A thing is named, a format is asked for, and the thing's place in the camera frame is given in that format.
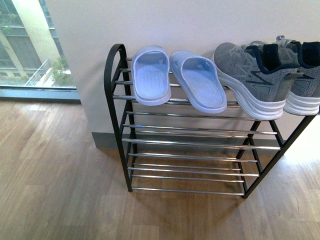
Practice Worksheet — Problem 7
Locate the grey knit sneaker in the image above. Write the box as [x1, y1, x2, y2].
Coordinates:
[249, 35, 320, 116]
[212, 42, 299, 121]

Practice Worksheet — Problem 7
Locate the light blue slide slipper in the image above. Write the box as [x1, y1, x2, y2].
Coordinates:
[169, 50, 227, 114]

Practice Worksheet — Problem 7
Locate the black metal shoe rack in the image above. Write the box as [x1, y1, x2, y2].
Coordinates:
[104, 43, 317, 198]

